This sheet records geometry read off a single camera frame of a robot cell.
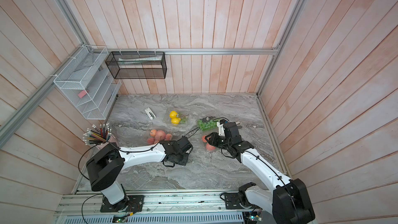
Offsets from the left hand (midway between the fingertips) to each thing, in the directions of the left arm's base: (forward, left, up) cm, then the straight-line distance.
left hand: (182, 161), depth 86 cm
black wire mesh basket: (+58, +33, +24) cm, 71 cm away
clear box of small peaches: (+15, +17, +3) cm, 23 cm away
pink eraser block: (+26, +54, +27) cm, 66 cm away
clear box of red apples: (+7, -15, +4) cm, 17 cm away
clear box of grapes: (+24, -15, +4) cm, 28 cm away
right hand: (+10, -13, +11) cm, 20 cm away
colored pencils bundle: (+10, +47, +11) cm, 49 cm away
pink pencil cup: (+10, +40, +8) cm, 42 cm away
